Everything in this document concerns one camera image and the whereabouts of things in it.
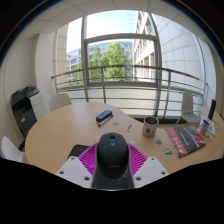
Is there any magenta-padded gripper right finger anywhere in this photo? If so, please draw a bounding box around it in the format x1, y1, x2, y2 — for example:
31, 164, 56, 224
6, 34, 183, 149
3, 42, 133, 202
128, 143, 170, 188

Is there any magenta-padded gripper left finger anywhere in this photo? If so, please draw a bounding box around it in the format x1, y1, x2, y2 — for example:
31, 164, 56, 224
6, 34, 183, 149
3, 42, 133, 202
55, 143, 98, 188

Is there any black computer mouse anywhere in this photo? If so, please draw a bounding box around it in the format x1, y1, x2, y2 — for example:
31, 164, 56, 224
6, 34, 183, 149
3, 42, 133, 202
95, 132, 131, 179

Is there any black printed mouse pad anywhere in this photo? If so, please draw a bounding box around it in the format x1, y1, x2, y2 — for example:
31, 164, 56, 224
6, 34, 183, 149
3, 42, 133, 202
67, 143, 135, 190

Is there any small green sticker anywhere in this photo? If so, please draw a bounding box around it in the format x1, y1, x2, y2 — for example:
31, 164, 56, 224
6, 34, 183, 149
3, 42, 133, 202
161, 147, 175, 157

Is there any red and blue magazine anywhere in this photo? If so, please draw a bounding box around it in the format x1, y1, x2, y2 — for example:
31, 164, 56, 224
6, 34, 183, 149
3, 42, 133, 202
165, 125, 207, 158

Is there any blue marker pen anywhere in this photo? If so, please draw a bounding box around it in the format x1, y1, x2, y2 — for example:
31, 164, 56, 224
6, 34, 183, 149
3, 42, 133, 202
97, 114, 115, 128

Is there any black board eraser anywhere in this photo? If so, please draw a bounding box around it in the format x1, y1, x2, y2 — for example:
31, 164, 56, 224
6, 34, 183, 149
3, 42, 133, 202
95, 109, 113, 123

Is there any white shell chair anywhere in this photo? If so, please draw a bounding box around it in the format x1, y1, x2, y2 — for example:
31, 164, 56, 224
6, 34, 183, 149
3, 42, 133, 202
48, 92, 73, 113
173, 90, 203, 128
0, 135, 29, 164

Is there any white illustrated booklet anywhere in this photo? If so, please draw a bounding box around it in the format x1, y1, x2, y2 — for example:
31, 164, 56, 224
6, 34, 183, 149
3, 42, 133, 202
200, 114, 217, 136

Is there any black and white office printer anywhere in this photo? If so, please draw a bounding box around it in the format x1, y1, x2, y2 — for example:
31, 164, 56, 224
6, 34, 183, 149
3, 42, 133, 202
9, 84, 48, 138

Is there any black cylinder speaker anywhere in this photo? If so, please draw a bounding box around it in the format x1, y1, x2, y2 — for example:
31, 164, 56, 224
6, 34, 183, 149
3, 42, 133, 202
207, 98, 217, 121

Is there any metal balcony railing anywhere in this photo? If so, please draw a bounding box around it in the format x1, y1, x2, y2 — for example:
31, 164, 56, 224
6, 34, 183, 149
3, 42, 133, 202
50, 64, 208, 119

